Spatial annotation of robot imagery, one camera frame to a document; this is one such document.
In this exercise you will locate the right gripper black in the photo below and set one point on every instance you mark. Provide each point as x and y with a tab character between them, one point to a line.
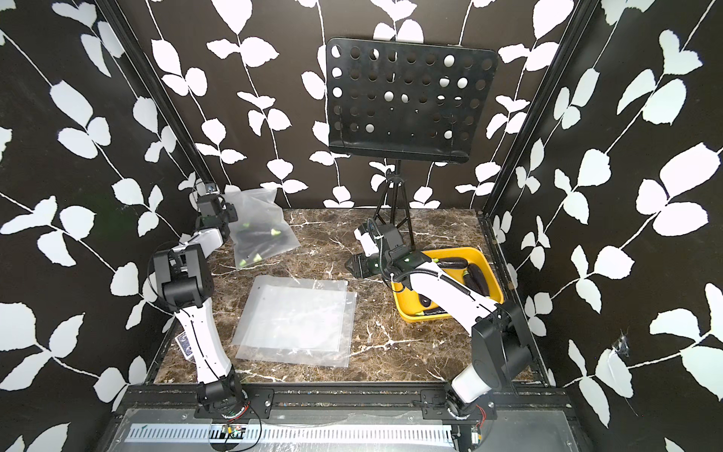
361	269

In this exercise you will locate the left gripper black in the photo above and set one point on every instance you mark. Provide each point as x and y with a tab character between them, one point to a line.
230	210

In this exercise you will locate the clear zip-top bag top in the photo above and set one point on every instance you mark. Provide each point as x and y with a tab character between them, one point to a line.
257	207

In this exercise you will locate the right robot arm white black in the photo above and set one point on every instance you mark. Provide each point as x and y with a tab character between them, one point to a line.
500	340

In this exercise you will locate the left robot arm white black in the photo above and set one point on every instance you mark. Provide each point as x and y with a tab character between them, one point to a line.
184	283

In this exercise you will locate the stack of clear zip-top bags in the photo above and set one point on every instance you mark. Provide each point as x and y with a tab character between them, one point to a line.
297	321

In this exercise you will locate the yellow plastic tray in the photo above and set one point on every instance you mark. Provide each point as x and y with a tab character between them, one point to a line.
408	304

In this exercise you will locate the small printed card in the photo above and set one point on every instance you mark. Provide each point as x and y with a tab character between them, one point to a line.
184	346

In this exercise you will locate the black perforated music stand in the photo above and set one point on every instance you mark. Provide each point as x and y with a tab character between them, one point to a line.
406	101

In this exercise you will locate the white perforated strip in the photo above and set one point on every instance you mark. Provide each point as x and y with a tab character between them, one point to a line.
426	435

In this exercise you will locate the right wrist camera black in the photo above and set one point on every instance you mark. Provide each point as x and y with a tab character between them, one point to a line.
387	237

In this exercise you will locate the black front mounting rail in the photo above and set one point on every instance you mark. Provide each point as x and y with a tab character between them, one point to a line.
430	398

